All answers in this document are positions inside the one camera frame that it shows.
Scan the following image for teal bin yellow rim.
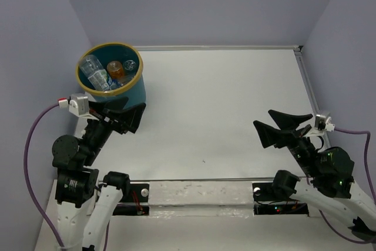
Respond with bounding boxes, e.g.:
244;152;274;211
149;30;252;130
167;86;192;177
75;42;146;108

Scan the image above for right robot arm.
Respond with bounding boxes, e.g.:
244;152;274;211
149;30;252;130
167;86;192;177
253;110;375;245

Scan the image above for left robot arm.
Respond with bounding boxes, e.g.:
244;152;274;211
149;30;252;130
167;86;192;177
52;94;146;250

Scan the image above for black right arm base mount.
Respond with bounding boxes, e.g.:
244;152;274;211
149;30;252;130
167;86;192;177
252;182;309;216

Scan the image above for clear wide-mouth plastic jar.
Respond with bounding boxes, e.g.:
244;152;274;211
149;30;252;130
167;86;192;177
122;59;139;73

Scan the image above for orange juice bottle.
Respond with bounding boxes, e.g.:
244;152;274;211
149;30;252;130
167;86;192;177
106;61;125;82

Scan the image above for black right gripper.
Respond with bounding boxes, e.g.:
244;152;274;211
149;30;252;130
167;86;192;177
251;108;319;176

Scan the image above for clear bottle blue label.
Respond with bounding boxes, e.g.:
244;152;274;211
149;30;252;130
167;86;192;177
110;75;134;90

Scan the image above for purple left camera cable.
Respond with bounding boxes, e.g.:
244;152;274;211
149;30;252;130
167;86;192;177
23;102;147;249

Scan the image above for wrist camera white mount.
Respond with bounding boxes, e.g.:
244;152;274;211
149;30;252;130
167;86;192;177
303;111;335;138
58;93;99;121

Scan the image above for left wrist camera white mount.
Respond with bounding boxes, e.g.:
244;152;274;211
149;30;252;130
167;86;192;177
58;93;99;121

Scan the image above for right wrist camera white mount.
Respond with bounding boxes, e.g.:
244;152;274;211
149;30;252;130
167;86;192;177
303;111;335;138

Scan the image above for clear bottle white cap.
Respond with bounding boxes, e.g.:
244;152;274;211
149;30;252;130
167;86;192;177
79;55;117;91

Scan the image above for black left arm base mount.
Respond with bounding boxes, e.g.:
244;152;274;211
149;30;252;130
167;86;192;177
93;182;150;216

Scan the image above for white foam front board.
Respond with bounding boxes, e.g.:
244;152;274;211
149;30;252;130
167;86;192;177
99;180;371;250

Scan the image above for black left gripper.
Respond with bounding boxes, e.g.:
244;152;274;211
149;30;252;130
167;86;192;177
83;95;147;162

